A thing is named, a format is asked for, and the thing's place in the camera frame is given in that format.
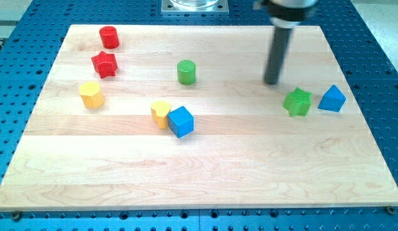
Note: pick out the blue cube block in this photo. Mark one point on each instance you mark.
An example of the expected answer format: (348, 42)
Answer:
(181, 121)

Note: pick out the yellow heart block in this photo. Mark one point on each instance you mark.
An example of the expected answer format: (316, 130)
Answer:
(159, 113)

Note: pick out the green cylinder block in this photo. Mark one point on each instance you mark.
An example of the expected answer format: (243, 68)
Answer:
(186, 72)

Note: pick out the light wooden board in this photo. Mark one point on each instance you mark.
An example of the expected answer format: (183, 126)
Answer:
(245, 150)

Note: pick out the green star block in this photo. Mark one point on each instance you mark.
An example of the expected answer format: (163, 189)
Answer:
(298, 102)

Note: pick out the red star block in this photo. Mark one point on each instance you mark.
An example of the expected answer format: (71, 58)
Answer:
(105, 64)

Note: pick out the yellow hexagon block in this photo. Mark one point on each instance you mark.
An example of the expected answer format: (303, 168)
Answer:
(91, 94)

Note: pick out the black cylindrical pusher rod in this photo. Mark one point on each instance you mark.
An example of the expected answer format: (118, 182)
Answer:
(278, 48)

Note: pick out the red cylinder block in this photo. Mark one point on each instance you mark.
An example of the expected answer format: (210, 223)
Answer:
(109, 37)

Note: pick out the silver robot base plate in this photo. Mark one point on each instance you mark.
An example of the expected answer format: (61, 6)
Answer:
(195, 7)

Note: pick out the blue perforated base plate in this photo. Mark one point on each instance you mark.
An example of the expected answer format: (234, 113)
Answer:
(363, 35)

